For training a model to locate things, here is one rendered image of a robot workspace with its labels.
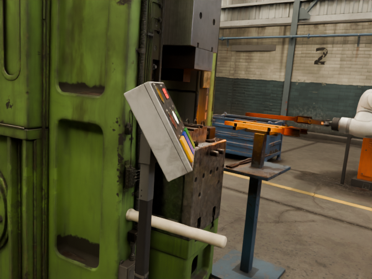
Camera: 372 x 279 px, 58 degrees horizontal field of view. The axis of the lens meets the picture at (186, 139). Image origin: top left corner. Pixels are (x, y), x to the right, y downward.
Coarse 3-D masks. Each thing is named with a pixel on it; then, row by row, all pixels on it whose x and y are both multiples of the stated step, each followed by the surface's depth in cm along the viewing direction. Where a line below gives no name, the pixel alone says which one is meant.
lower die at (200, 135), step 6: (186, 126) 168; (192, 126) 167; (198, 126) 165; (204, 126) 172; (192, 132) 160; (198, 132) 166; (204, 132) 172; (192, 138) 160; (198, 138) 167; (204, 138) 173
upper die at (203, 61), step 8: (168, 48) 157; (176, 48) 155; (184, 48) 153; (192, 48) 151; (168, 56) 158; (176, 56) 156; (184, 56) 154; (192, 56) 152; (200, 56) 156; (208, 56) 164; (168, 64) 158; (176, 64) 156; (184, 64) 154; (192, 64) 152; (200, 64) 157; (208, 64) 165
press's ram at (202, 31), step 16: (176, 0) 147; (192, 0) 143; (208, 0) 155; (176, 16) 148; (192, 16) 144; (208, 16) 157; (176, 32) 149; (192, 32) 146; (208, 32) 160; (208, 48) 162
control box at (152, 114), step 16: (128, 96) 93; (144, 96) 93; (144, 112) 94; (160, 112) 93; (144, 128) 94; (160, 128) 94; (176, 128) 100; (160, 144) 95; (176, 144) 95; (160, 160) 96; (176, 160) 95; (176, 176) 96
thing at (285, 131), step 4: (224, 124) 206; (228, 124) 204; (232, 124) 203; (240, 124) 200; (244, 124) 198; (248, 124) 197; (256, 128) 194; (260, 128) 193; (264, 128) 192; (272, 128) 189; (276, 128) 188; (280, 128) 187; (284, 128) 184; (288, 128) 184; (292, 128) 183; (296, 128) 182; (280, 132) 187; (284, 132) 186; (288, 132) 185; (292, 132) 184; (296, 132) 183; (296, 136) 182
